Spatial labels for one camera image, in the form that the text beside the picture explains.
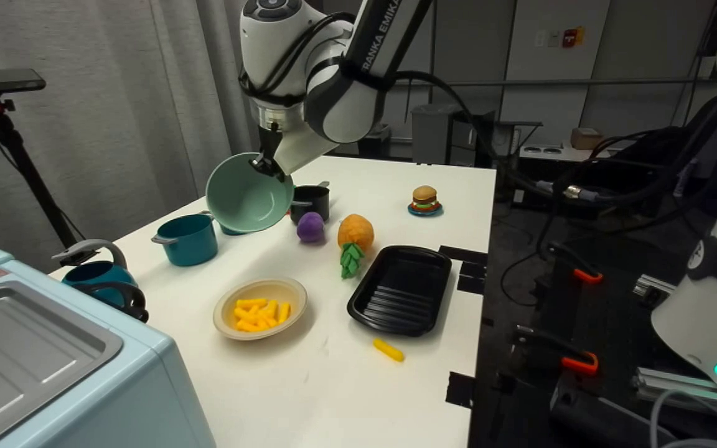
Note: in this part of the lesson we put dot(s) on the red fire alarm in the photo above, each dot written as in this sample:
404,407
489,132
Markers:
569,37

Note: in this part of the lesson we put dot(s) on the black tape strip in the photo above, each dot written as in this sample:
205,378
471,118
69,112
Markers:
470,274
460,390

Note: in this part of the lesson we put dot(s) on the teal toy kettle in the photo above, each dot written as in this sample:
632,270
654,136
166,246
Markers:
97,274

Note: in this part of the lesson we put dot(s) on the toy pineapple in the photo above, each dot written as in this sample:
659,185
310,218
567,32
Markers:
356,235

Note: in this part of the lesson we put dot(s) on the large teal toy pot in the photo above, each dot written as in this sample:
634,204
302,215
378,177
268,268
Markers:
187,241

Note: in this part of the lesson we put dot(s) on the toy burger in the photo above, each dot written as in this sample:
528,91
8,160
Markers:
425,196

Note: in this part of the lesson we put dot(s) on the grey bin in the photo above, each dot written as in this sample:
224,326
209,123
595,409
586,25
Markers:
430,134

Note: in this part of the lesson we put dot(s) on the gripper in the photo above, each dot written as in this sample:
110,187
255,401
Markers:
269,142

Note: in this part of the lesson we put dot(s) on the black cabinet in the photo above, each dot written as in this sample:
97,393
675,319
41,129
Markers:
472,140

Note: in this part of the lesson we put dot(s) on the cardboard box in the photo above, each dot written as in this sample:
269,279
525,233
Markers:
585,138

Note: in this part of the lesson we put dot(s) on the light blue toy appliance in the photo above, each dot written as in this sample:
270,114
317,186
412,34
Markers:
53,367

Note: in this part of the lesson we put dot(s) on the grey curtain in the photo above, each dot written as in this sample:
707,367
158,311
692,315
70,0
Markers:
116,93

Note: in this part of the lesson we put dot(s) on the orange black clamp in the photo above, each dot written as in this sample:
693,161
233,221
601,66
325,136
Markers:
579,364
585,275

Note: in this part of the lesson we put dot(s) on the green bowl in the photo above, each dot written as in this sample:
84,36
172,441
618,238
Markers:
243,199

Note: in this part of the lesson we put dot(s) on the small blue plate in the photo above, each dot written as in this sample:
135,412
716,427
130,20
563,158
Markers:
424,212

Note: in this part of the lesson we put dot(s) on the black plastic tray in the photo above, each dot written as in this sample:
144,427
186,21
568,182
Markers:
399,289

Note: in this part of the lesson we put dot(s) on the heap of yellow pieces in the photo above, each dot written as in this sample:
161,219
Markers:
260,314

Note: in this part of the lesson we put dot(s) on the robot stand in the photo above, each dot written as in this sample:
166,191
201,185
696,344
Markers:
520,386

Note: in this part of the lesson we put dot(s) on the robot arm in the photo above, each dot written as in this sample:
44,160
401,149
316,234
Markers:
346,93

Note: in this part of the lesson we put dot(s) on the yellow piece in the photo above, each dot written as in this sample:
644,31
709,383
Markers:
388,350

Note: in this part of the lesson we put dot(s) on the beige plate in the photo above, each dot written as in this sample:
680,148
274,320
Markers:
228,323

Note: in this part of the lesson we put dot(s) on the black toy pot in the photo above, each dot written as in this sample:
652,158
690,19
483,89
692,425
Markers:
312,202

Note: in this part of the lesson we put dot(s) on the purple toy fruit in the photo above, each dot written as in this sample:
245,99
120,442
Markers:
310,228

